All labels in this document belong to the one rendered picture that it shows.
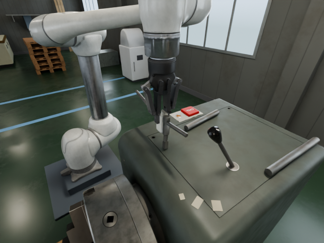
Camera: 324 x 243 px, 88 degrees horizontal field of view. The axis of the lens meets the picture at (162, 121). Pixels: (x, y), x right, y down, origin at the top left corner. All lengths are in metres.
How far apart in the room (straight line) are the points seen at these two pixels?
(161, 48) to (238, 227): 0.43
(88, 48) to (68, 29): 0.23
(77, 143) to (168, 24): 0.80
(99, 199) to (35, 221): 1.70
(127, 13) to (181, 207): 0.58
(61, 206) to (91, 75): 0.73
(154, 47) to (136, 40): 4.35
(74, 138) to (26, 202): 1.43
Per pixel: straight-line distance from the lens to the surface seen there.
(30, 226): 2.17
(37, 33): 0.84
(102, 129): 1.09
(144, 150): 0.57
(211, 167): 0.53
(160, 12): 0.41
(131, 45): 4.69
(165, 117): 0.51
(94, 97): 1.02
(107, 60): 6.62
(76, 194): 1.17
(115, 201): 0.48
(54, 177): 1.33
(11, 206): 2.42
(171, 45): 0.43
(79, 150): 1.04
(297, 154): 0.66
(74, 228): 0.57
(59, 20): 0.73
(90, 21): 0.65
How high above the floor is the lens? 1.64
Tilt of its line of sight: 33 degrees down
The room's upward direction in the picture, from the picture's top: straight up
